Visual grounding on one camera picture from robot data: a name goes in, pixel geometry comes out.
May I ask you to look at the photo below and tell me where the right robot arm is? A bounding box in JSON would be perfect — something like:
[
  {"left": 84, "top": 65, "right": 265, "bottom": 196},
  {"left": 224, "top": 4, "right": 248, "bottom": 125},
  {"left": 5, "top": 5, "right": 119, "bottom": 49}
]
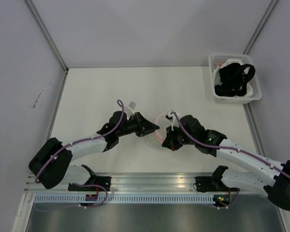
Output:
[{"left": 162, "top": 111, "right": 290, "bottom": 211}]

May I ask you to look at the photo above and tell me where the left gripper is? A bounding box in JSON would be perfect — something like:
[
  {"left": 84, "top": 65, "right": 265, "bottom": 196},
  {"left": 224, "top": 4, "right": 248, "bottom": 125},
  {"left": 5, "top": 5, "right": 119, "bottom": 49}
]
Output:
[{"left": 117, "top": 112, "right": 160, "bottom": 137}]

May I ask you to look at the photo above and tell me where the white slotted cable duct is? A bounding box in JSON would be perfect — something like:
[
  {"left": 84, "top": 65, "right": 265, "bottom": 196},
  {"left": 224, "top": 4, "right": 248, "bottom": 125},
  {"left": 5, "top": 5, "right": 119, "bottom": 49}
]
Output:
[{"left": 34, "top": 194, "right": 215, "bottom": 204}]

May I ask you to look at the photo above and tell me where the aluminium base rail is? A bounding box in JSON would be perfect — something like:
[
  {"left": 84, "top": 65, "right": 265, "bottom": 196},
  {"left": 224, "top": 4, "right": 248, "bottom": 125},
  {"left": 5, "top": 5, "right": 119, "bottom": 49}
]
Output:
[{"left": 24, "top": 172, "right": 288, "bottom": 194}]

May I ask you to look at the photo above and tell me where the black bra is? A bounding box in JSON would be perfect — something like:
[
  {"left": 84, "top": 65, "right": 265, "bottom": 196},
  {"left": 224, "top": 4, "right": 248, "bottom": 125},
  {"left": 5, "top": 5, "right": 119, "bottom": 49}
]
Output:
[{"left": 214, "top": 61, "right": 256, "bottom": 97}]

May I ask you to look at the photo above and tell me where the aluminium frame post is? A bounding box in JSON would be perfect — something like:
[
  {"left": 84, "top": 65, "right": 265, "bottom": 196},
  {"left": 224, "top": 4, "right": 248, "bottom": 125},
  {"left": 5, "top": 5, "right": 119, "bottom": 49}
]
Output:
[
  {"left": 23, "top": 0, "right": 69, "bottom": 141},
  {"left": 243, "top": 0, "right": 280, "bottom": 157}
]

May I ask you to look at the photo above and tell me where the white plastic basket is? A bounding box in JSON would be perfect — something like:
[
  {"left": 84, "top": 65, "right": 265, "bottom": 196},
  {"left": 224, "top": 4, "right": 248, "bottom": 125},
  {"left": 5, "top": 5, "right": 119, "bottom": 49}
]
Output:
[{"left": 208, "top": 53, "right": 262, "bottom": 104}]

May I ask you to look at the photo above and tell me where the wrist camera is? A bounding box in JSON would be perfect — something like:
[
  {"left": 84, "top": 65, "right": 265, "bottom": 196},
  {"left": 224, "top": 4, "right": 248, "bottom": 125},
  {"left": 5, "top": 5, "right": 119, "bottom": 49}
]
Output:
[
  {"left": 165, "top": 111, "right": 179, "bottom": 131},
  {"left": 126, "top": 101, "right": 136, "bottom": 115}
]

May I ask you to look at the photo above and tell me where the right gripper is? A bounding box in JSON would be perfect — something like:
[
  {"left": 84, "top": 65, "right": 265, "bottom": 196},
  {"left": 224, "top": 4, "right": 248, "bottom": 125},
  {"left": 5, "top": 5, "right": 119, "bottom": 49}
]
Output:
[{"left": 162, "top": 123, "right": 197, "bottom": 151}]

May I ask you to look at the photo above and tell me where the white pink mesh laundry bag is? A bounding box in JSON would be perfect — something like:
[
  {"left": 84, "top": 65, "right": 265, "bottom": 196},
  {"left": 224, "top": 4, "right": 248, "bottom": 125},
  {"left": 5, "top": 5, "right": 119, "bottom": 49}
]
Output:
[{"left": 145, "top": 112, "right": 171, "bottom": 150}]

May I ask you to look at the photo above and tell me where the right aluminium frame post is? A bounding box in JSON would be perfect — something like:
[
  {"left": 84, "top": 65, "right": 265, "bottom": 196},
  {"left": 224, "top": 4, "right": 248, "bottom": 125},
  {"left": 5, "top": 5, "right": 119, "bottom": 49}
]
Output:
[{"left": 243, "top": 0, "right": 280, "bottom": 157}]

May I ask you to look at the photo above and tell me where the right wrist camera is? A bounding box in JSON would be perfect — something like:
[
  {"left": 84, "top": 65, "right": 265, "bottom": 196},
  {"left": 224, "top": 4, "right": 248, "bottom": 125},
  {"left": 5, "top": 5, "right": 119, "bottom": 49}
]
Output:
[{"left": 165, "top": 111, "right": 179, "bottom": 131}]

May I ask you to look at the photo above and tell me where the left aluminium frame post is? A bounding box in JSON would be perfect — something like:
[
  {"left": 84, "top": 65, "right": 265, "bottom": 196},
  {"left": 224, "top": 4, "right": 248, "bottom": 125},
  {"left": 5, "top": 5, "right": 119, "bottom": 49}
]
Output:
[{"left": 23, "top": 0, "right": 69, "bottom": 141}]

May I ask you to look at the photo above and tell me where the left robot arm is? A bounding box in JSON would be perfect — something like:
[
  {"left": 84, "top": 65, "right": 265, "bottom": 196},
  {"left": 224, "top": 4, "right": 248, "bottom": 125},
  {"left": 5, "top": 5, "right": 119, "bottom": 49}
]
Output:
[{"left": 29, "top": 111, "right": 159, "bottom": 191}]

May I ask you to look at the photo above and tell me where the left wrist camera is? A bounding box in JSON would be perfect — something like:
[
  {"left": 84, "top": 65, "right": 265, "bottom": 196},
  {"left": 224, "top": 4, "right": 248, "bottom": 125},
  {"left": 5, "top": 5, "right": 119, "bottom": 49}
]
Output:
[{"left": 126, "top": 101, "right": 136, "bottom": 115}]

